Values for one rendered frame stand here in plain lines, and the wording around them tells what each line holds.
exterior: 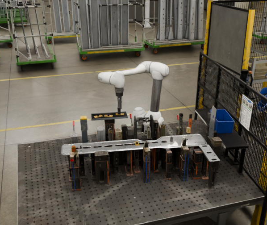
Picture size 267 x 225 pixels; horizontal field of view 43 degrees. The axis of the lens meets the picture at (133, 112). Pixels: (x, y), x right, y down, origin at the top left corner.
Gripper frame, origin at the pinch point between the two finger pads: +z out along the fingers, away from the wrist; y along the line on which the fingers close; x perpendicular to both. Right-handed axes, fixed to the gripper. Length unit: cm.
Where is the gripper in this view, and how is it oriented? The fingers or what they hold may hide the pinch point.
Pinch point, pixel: (119, 110)
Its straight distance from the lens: 342.8
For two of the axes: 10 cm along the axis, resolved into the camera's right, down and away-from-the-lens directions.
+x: 10.0, 0.1, -0.3
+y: -0.3, 4.1, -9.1
